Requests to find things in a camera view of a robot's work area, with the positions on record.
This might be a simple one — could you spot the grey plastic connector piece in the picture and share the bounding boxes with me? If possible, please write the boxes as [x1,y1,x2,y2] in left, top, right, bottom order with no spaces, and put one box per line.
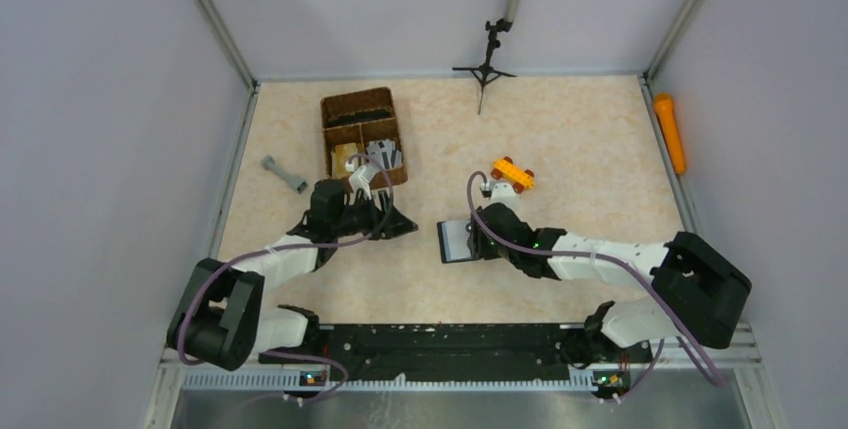
[260,155,308,194]

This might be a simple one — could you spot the orange flashlight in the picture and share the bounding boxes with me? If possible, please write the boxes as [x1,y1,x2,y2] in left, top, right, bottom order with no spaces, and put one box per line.
[653,93,687,175]

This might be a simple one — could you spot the brown wicker basket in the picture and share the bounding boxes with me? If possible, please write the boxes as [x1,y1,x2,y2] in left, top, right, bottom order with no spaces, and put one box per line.
[320,87,408,186]

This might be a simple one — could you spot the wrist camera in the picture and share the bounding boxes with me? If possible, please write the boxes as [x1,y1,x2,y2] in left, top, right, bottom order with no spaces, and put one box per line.
[480,181,520,210]
[347,163,379,199]

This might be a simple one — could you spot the black mini tripod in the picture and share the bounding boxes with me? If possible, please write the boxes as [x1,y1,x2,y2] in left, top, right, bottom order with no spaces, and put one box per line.
[451,18,516,115]

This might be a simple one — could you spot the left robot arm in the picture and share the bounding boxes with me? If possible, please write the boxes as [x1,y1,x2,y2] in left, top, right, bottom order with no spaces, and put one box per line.
[166,179,418,371]

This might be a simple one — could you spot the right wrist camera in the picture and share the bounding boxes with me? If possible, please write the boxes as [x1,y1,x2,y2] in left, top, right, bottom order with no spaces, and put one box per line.
[480,181,520,210]

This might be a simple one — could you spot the white slotted cable duct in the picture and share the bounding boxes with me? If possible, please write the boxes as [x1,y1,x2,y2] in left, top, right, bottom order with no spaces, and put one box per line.
[182,369,598,392]

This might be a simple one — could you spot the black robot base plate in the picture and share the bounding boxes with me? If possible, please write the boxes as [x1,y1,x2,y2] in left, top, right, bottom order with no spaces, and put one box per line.
[293,323,653,382]

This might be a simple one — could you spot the orange toy brick car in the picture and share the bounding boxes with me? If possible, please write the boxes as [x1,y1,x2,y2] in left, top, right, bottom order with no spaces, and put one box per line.
[490,157,536,194]

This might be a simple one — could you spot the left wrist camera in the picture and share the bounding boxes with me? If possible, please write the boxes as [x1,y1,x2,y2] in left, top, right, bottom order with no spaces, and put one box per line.
[347,163,379,199]

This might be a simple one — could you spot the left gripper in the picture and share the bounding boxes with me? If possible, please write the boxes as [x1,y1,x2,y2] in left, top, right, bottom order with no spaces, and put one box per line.
[332,189,417,240]

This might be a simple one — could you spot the gold cards in basket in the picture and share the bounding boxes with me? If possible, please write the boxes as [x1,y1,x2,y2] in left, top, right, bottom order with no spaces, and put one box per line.
[330,142,363,179]

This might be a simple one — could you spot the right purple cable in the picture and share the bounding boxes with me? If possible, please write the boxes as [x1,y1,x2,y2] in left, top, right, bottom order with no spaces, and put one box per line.
[466,170,727,404]

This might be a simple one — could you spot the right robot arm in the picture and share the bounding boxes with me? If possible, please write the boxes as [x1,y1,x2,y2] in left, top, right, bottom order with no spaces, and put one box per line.
[469,203,752,361]

